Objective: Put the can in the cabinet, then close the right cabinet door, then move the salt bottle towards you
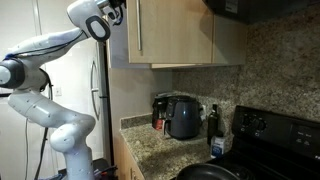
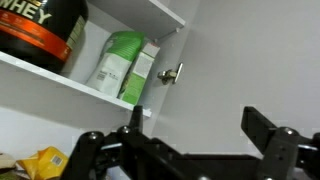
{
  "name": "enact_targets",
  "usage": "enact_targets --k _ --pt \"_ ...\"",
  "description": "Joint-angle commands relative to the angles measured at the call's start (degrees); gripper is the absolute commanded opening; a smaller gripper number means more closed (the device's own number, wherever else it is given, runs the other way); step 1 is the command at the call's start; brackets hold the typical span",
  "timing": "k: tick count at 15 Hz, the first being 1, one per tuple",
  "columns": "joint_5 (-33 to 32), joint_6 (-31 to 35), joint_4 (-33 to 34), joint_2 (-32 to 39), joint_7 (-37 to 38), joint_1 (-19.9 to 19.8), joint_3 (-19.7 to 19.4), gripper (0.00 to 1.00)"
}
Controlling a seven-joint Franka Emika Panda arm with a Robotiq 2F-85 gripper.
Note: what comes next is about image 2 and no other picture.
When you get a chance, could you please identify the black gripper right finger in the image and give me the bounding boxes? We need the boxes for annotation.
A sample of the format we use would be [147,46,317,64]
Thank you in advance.
[240,105,320,180]

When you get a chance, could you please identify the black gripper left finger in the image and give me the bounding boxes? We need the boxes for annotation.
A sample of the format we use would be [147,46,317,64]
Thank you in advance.
[61,104,188,180]

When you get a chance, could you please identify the metal cabinet hinge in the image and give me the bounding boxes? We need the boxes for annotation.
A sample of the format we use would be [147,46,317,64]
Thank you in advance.
[156,62,184,86]

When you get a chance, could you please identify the white cabinet shelf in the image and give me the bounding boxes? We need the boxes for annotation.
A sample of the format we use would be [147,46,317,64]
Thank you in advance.
[0,49,153,118]
[87,0,187,43]

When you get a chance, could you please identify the green white carton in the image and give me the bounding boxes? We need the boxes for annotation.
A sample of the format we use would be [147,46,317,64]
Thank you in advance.
[117,41,161,106]

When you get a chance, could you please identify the green white pouch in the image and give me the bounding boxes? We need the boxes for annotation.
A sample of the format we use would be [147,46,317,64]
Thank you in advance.
[84,30,147,99]

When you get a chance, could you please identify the yellow bag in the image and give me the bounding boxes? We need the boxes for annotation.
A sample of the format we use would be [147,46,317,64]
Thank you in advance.
[15,145,70,180]

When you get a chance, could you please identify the brown paper package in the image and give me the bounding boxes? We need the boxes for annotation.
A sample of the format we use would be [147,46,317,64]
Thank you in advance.
[0,152,18,180]

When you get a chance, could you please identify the black whey protein tub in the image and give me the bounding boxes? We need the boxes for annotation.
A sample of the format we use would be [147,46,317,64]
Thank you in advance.
[0,0,90,74]

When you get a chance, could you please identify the wooden wall cabinet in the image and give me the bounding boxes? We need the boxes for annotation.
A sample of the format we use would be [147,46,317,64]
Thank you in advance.
[0,0,201,161]

